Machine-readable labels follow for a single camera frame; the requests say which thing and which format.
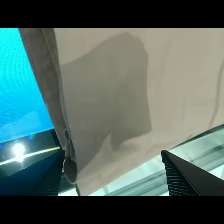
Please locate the beige garment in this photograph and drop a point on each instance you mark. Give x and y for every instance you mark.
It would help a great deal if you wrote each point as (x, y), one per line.
(126, 93)

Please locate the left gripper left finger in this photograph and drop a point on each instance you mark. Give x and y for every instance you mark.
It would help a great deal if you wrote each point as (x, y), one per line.
(43, 176)

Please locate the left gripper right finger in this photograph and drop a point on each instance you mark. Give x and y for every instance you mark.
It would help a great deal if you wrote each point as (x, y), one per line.
(186, 176)

